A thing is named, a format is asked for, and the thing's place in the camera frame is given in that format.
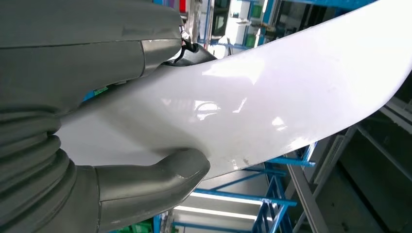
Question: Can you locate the green plastic crate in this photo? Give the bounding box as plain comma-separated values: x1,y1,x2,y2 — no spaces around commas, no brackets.
109,218,155,233

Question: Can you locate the blue metal shelf rack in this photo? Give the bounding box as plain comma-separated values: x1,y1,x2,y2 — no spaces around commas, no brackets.
153,141,318,233

